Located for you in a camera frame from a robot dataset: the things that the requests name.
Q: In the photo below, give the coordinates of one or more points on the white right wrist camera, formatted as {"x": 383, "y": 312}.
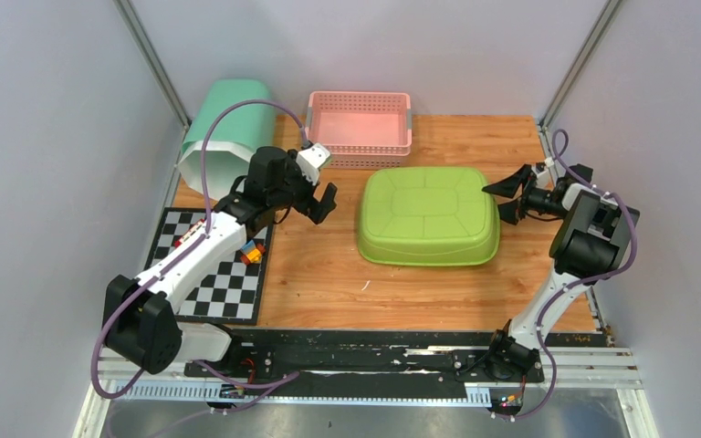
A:
{"x": 544, "y": 173}

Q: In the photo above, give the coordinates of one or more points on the mint green trash bin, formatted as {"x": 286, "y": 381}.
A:
{"x": 235, "y": 138}

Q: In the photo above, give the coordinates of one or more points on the blue yellow toy car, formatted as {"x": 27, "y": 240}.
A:
{"x": 252, "y": 252}

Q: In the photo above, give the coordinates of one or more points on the left aluminium frame post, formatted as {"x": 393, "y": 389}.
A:
{"x": 139, "y": 34}

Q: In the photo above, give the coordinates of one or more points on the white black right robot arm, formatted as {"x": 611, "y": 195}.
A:
{"x": 594, "y": 235}

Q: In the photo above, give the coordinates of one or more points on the red white toy block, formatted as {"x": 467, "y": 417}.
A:
{"x": 189, "y": 233}

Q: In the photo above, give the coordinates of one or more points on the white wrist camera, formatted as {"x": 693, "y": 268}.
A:
{"x": 544, "y": 173}
{"x": 312, "y": 160}

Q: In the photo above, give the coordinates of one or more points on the large lime green tub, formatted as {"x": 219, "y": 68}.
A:
{"x": 428, "y": 216}

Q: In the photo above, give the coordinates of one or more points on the black white checkerboard mat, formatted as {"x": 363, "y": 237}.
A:
{"x": 230, "y": 294}

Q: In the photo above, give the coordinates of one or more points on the pink perforated plastic basket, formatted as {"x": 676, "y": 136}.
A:
{"x": 362, "y": 130}

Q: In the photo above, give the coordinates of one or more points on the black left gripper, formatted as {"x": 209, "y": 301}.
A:
{"x": 317, "y": 210}

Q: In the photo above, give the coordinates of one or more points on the aluminium frame post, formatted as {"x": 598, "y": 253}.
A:
{"x": 139, "y": 34}
{"x": 599, "y": 29}

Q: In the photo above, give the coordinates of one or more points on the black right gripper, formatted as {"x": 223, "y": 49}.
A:
{"x": 510, "y": 186}

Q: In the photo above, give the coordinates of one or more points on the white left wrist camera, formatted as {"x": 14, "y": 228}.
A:
{"x": 312, "y": 160}

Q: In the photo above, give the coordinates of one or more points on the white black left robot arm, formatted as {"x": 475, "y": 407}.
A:
{"x": 139, "y": 320}

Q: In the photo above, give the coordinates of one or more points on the right aluminium frame post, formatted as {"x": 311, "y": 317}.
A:
{"x": 599, "y": 29}

